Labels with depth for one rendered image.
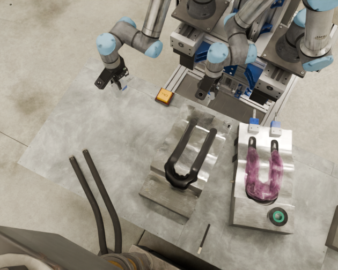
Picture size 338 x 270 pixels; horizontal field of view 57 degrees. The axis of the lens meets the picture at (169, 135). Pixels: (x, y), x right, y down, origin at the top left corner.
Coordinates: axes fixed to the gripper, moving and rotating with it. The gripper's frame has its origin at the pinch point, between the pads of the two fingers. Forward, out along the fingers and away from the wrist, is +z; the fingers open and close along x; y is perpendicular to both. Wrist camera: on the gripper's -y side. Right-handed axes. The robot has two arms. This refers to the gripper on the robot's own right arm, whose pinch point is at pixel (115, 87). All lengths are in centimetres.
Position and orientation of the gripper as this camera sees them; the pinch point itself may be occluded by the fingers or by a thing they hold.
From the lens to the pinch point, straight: 156.7
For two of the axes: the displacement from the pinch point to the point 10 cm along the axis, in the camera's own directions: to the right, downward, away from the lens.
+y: 7.4, -6.3, 2.3
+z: 0.1, 3.4, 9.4
